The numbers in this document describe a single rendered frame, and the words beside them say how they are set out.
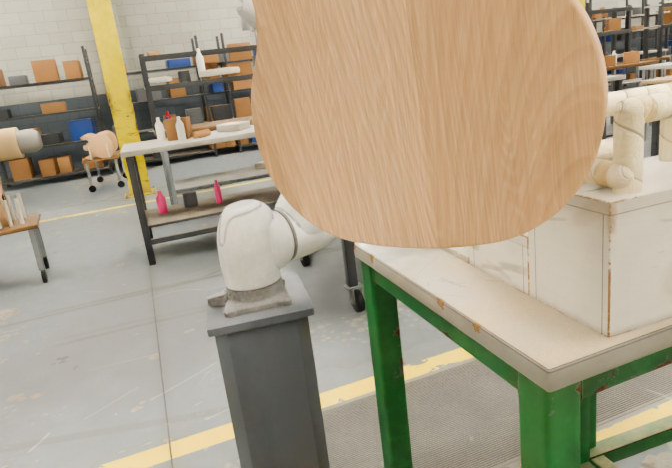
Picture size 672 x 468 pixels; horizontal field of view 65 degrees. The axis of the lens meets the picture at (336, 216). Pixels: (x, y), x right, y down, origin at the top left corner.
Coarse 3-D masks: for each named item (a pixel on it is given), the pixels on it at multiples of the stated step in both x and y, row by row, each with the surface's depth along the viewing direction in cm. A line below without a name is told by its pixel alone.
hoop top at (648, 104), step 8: (640, 96) 61; (648, 96) 61; (656, 96) 61; (664, 96) 61; (624, 104) 61; (632, 104) 60; (640, 104) 60; (648, 104) 60; (656, 104) 61; (664, 104) 61; (616, 112) 61; (624, 112) 60; (632, 112) 60; (648, 112) 60; (656, 112) 61; (664, 112) 61; (648, 120) 61; (656, 120) 62
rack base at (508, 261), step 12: (516, 240) 78; (480, 252) 89; (492, 252) 85; (504, 252) 82; (516, 252) 79; (528, 252) 76; (480, 264) 89; (492, 264) 86; (504, 264) 83; (516, 264) 80; (528, 264) 77; (504, 276) 83; (516, 276) 80; (528, 276) 78; (516, 288) 81; (528, 288) 78
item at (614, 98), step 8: (640, 88) 71; (648, 88) 71; (656, 88) 71; (664, 88) 72; (608, 96) 69; (616, 96) 69; (624, 96) 70; (632, 96) 70; (608, 104) 69; (616, 104) 69; (608, 112) 69
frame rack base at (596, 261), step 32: (608, 192) 64; (640, 192) 63; (544, 224) 72; (576, 224) 66; (608, 224) 61; (640, 224) 62; (544, 256) 73; (576, 256) 67; (608, 256) 62; (640, 256) 63; (544, 288) 74; (576, 288) 68; (608, 288) 63; (640, 288) 65; (576, 320) 70; (608, 320) 64; (640, 320) 66
